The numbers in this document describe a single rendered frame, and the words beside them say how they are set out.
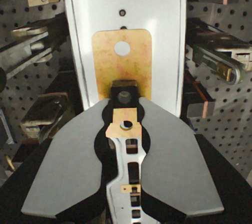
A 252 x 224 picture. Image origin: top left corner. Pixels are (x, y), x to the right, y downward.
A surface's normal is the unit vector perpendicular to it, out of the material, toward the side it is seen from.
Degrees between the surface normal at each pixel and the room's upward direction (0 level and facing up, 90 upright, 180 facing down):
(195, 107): 0
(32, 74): 0
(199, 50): 78
